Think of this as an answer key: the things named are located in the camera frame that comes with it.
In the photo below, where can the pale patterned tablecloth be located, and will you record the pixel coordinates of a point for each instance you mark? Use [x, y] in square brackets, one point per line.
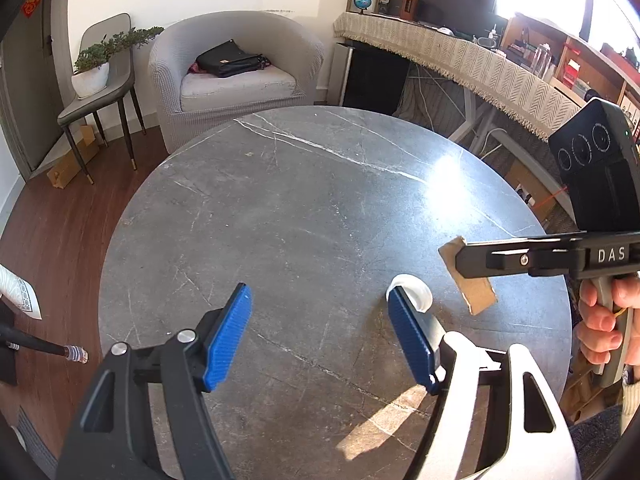
[20, 295]

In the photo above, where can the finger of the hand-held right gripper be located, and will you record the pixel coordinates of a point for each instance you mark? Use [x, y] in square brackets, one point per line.
[510, 259]

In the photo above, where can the wooden shelf unit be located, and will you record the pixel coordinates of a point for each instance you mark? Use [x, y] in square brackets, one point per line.
[575, 45]

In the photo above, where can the black monitor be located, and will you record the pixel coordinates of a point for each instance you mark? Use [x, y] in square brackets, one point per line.
[455, 2]

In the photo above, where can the cardboard box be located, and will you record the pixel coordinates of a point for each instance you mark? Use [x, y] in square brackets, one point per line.
[65, 172]

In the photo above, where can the grey door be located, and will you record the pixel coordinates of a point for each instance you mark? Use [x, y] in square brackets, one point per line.
[30, 85]

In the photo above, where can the beige fringed desk cloth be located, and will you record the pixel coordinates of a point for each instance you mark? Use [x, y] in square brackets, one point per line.
[475, 60]

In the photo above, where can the potted plant in white pot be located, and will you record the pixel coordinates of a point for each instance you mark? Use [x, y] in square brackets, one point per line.
[90, 80]

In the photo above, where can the grey dining chair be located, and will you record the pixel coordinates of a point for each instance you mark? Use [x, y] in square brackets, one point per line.
[100, 102]

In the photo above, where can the white round desk gadget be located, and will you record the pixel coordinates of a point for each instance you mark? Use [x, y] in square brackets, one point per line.
[446, 31]

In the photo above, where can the black rod with striped tip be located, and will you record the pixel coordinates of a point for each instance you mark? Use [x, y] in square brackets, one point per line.
[45, 346]

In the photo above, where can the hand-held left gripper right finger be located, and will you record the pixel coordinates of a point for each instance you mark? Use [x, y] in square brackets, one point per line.
[412, 342]

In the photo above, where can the brown wooden speaker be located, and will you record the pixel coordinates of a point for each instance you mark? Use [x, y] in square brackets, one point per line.
[401, 7]

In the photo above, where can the white plastic lid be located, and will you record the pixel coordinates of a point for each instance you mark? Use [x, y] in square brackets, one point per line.
[422, 295]

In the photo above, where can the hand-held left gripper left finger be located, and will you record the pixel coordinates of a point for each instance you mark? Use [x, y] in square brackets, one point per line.
[227, 342]

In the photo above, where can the black cabinet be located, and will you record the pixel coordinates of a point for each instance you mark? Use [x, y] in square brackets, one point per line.
[375, 80]

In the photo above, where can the red door decoration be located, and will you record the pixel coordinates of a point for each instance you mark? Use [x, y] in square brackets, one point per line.
[32, 2]

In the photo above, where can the black handbag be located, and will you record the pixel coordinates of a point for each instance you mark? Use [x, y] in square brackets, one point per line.
[225, 60]

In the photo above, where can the pink patterned cloth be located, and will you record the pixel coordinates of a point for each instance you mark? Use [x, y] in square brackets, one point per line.
[192, 68]

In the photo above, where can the small blue globe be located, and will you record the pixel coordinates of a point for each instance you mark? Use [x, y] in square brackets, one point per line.
[362, 2]

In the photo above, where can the grey armchair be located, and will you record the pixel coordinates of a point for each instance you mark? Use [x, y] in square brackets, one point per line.
[240, 22]

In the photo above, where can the grey cloth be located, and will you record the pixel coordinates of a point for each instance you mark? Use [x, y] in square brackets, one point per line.
[425, 105]

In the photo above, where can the person's right hand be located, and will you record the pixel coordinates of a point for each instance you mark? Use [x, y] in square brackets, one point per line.
[597, 340]

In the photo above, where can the white desk frame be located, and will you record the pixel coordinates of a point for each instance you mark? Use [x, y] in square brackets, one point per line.
[470, 110]

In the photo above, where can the brown cardboard piece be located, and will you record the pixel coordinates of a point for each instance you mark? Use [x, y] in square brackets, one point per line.
[475, 295]

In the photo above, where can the person's leg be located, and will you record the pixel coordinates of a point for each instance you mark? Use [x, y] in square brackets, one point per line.
[595, 440]

